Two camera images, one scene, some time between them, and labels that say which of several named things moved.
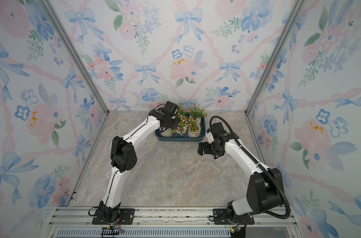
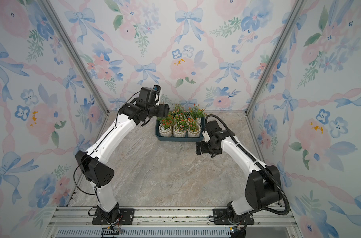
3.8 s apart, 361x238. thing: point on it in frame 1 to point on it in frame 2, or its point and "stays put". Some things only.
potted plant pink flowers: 181,112 stays put
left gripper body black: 173,123 to 158,111
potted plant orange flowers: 197,113 stays put
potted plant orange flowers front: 194,129 stays put
